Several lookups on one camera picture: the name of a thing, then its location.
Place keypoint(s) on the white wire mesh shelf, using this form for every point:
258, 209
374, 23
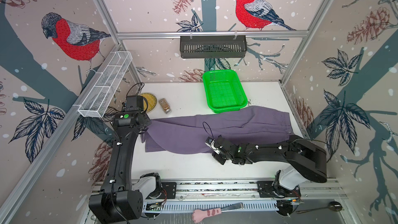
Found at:
100, 95

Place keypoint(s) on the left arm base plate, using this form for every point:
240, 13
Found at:
167, 191

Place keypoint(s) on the green plastic basket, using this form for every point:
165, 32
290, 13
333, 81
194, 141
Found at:
224, 92

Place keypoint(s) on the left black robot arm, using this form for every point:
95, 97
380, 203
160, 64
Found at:
119, 198

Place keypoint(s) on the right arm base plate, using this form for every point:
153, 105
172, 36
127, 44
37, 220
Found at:
267, 189

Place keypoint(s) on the yellow round plate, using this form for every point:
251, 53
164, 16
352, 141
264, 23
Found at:
150, 102

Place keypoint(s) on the purple trousers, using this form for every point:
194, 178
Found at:
187, 135

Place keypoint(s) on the aluminium mounting rail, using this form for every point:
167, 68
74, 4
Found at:
246, 189

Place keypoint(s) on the black hanging wall basket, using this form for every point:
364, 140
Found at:
211, 47

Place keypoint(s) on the white ventilated cable duct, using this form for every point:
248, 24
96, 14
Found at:
176, 207

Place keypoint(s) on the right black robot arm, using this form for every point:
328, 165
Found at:
306, 160

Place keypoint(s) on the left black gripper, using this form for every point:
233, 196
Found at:
146, 118

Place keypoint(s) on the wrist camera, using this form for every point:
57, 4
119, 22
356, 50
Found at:
134, 103
211, 144

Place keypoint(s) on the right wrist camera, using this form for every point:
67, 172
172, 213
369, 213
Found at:
211, 144

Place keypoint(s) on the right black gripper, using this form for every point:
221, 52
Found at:
216, 157

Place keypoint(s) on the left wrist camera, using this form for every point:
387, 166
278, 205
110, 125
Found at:
134, 103

